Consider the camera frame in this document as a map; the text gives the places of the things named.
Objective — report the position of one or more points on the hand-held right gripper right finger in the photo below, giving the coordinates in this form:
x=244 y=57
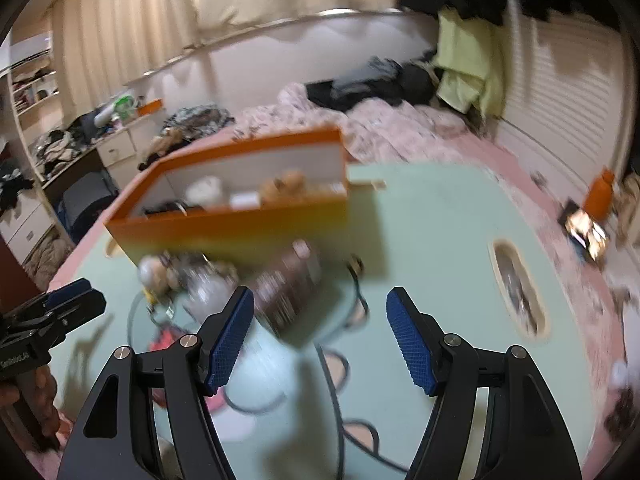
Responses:
x=412 y=345

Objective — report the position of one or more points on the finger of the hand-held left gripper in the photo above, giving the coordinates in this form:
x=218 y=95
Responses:
x=80 y=310
x=70 y=292

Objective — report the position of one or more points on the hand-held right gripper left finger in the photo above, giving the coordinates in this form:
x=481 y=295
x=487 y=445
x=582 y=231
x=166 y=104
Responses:
x=230 y=335

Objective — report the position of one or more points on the brown snack packet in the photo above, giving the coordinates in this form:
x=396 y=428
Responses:
x=290 y=290

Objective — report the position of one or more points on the orange cardboard box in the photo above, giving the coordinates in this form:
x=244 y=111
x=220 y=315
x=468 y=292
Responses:
x=250 y=230

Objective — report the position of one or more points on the brown fuzzy plush toy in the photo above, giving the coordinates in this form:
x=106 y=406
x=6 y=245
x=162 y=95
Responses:
x=282 y=185

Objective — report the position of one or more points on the person's left hand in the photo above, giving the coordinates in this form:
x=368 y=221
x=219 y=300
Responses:
x=47 y=400

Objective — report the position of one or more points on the clear plastic bag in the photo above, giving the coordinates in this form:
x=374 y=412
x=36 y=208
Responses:
x=207 y=285

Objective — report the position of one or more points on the dark red board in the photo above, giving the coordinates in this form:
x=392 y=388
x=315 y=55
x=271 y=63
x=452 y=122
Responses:
x=15 y=270

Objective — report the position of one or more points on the white shelf unit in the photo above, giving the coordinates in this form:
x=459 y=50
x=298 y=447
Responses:
x=25 y=225

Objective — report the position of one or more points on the small beige doll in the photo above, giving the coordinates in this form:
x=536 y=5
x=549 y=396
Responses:
x=157 y=272

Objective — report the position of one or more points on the dark blue suitcase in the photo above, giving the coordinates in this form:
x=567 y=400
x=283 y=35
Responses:
x=85 y=200

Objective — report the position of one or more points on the black flat object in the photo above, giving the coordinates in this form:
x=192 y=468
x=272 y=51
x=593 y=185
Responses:
x=170 y=207

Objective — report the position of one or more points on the small white box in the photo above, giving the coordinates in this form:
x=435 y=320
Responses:
x=245 y=200

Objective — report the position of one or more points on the white round object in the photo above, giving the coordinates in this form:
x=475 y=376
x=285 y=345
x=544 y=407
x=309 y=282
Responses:
x=204 y=191

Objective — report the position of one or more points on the white drawer cabinet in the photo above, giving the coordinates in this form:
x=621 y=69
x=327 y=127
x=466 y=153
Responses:
x=117 y=150

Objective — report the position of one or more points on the pink floral bed sheet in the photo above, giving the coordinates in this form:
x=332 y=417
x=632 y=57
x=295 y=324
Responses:
x=525 y=190

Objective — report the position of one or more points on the green and white bag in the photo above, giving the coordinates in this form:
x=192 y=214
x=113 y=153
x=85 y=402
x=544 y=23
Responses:
x=120 y=107

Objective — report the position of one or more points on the small orange box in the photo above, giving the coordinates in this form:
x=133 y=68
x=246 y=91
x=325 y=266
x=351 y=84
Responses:
x=150 y=106

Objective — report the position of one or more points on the smartphone with lit screen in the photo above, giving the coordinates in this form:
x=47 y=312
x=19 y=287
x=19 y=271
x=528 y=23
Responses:
x=585 y=230

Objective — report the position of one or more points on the dark patterned garment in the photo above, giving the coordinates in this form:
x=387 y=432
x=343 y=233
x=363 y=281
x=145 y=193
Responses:
x=200 y=117

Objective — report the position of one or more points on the pink floral quilt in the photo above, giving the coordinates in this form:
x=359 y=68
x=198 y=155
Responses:
x=390 y=125

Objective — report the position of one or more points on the orange bottle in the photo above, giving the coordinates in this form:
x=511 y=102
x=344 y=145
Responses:
x=599 y=197

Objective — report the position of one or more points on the black garment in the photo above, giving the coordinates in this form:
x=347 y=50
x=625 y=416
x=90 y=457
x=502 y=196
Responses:
x=350 y=92

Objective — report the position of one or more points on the light green cloth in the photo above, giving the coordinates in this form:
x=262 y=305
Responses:
x=470 y=60

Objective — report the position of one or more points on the beige curtain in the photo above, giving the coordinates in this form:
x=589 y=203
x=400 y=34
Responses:
x=225 y=0

